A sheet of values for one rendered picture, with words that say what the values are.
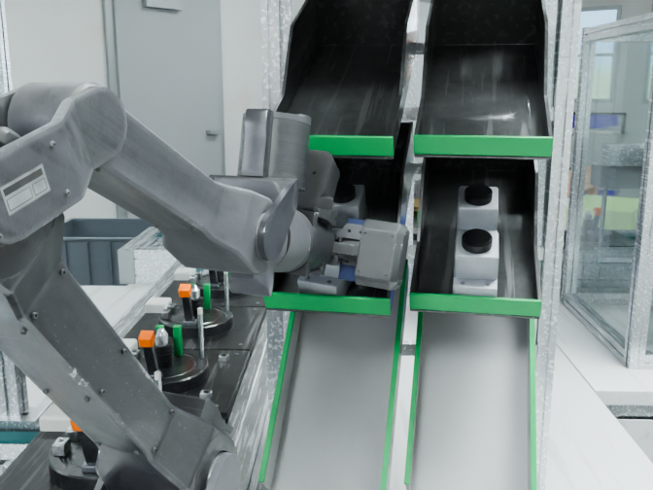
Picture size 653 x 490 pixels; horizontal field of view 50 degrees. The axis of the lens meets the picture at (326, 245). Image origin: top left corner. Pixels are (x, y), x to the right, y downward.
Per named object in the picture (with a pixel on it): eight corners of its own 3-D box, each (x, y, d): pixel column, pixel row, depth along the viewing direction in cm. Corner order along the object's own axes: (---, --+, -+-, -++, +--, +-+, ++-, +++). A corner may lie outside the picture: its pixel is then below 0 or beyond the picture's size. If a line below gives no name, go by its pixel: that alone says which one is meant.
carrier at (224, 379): (227, 426, 99) (224, 341, 96) (58, 424, 100) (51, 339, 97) (250, 361, 123) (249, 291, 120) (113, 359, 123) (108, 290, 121)
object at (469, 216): (495, 260, 78) (498, 207, 74) (455, 258, 79) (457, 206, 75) (495, 216, 85) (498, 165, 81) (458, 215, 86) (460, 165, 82)
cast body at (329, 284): (338, 309, 73) (333, 256, 68) (299, 301, 74) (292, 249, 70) (364, 260, 79) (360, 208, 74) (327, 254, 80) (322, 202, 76)
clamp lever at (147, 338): (158, 377, 104) (151, 338, 100) (145, 377, 104) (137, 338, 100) (164, 360, 107) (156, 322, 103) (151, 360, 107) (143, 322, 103)
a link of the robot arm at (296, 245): (273, 298, 54) (284, 178, 54) (207, 292, 56) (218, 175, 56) (306, 297, 60) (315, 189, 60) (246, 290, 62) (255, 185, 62)
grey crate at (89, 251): (192, 297, 274) (189, 238, 269) (33, 296, 275) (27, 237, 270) (213, 269, 315) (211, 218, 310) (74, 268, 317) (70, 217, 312)
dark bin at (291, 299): (390, 318, 71) (388, 262, 67) (265, 310, 74) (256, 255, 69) (414, 172, 93) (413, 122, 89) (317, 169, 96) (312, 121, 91)
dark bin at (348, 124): (394, 159, 68) (391, 88, 63) (262, 157, 70) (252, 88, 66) (417, 46, 90) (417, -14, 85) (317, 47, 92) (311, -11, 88)
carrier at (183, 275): (266, 315, 147) (264, 257, 144) (152, 314, 148) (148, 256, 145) (277, 284, 170) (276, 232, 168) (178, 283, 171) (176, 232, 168)
